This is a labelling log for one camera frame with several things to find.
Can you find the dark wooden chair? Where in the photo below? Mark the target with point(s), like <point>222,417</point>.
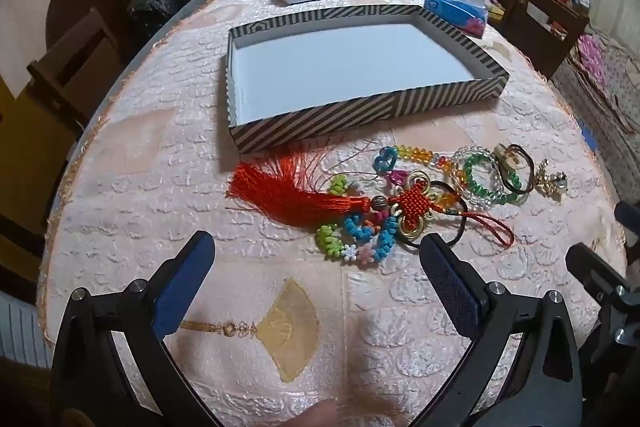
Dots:
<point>545,22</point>
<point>65,67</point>

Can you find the black garbage bag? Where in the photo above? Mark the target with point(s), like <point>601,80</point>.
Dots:
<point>165,4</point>

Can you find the white radiator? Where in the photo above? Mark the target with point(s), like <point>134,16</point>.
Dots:
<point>20,332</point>

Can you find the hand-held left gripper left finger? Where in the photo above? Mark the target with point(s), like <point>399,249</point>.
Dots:
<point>182,287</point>

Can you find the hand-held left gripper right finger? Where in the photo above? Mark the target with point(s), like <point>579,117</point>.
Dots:
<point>450,287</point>

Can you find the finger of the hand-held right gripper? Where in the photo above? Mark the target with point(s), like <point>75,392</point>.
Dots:
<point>595,269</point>
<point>629,214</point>

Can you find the striped shallow cardboard box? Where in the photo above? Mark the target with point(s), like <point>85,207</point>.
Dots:
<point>350,67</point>

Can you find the red knot tassel ornament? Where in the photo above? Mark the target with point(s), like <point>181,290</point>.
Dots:
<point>280,194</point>

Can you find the floral bedding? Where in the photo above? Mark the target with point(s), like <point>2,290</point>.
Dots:
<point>600,72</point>

